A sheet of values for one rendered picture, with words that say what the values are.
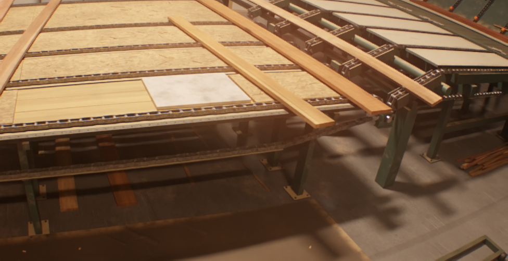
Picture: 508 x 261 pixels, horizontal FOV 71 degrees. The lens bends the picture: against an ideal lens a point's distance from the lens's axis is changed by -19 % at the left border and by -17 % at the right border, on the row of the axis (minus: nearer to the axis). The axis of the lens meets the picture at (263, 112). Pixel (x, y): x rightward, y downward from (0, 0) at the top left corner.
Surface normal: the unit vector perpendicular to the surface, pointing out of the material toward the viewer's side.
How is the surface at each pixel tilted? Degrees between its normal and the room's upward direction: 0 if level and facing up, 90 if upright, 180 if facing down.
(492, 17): 46
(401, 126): 90
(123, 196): 0
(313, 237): 0
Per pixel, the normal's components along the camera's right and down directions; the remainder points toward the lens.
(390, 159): -0.88, 0.08
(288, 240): 0.15, -0.89
